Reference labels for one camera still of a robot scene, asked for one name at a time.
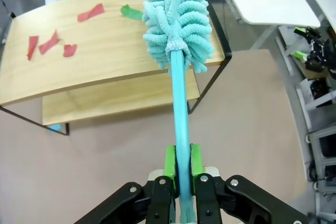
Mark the green paper scrap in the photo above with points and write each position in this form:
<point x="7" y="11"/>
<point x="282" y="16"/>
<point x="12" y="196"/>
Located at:
<point x="130" y="12"/>

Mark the two-tier wooden metal shelf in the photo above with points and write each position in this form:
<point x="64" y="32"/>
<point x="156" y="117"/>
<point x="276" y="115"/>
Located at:
<point x="105" y="58"/>

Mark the blue paper scrap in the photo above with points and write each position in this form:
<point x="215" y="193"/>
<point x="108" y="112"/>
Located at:
<point x="55" y="128"/>

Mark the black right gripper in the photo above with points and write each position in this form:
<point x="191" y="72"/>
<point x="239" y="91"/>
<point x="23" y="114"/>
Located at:
<point x="321" y="58"/>

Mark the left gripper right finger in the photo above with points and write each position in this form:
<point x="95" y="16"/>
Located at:
<point x="210" y="203"/>

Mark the long red paper scrap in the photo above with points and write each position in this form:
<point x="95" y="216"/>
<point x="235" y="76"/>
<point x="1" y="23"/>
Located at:
<point x="90" y="13"/>

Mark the teal chenille duster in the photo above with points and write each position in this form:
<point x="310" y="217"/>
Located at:
<point x="181" y="103"/>

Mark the small red paper scrap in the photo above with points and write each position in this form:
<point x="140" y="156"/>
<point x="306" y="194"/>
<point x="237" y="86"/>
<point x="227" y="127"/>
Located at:
<point x="69" y="50"/>

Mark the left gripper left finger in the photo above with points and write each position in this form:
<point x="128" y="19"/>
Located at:
<point x="157" y="203"/>

